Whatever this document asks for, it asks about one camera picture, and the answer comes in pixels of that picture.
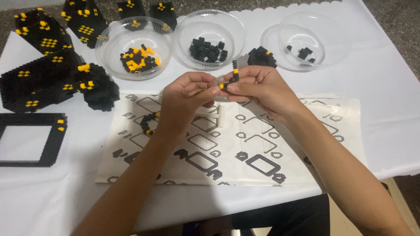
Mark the person's right hand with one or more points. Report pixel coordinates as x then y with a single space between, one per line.
265 88

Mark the person's left hand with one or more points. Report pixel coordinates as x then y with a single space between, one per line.
179 98

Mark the black yellow brick strip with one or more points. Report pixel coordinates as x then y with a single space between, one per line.
235 70

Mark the black brick lump yellow stud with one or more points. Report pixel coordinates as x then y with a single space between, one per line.
261 58

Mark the clear plastic bowl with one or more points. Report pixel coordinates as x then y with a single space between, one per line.
334 39
272 49

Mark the white T-shaped brick tool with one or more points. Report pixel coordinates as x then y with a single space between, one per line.
221 116

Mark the small cluster of black bricks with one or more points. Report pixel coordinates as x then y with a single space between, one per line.
305 54

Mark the pile of black yellow bricks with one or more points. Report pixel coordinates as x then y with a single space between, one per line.
139 60

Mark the printed instruction sheet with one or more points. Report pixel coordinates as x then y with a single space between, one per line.
249 147

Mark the clear bowl with black bricks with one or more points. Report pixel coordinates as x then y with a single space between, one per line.
229 29

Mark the clear bowl with mixed bricks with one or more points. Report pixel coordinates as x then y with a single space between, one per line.
113 54

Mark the rounded black brick block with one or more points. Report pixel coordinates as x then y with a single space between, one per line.
100 90

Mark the small black brick panel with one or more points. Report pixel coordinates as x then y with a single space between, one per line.
164 14
131 11

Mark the white tablecloth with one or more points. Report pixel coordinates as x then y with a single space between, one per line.
370 78

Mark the flat black brick panel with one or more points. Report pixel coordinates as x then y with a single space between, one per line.
87 23

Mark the person's black shorts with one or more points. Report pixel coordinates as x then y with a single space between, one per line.
282 213

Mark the large black brick box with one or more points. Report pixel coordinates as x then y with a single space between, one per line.
39 82

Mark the black brick block yellow diamonds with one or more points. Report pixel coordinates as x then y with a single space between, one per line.
42 32

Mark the black rectangular brick frame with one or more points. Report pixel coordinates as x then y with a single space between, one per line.
54 144

